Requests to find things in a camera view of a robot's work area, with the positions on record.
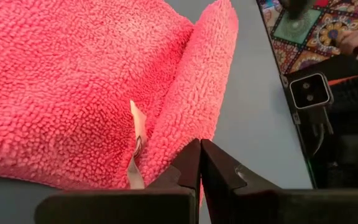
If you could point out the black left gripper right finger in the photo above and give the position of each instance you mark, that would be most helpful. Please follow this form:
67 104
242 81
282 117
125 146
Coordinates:
259 205

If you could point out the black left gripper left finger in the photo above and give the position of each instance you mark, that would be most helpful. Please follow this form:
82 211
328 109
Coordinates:
135 208

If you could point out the pink terry towel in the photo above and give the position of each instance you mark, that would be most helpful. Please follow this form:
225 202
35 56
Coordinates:
73 93

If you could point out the grey-blue table mat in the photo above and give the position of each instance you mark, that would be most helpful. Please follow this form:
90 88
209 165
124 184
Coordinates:
253 124

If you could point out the colourful mandala patchwork cloth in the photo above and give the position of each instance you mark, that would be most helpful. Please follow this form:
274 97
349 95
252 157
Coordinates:
291 31

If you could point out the person's hand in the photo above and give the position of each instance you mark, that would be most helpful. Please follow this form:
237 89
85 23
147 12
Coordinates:
357 40

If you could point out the black metal table frame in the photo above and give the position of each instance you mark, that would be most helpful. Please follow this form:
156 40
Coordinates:
298 126

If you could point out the black table-level camera box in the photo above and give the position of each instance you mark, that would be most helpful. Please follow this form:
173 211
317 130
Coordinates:
309 91

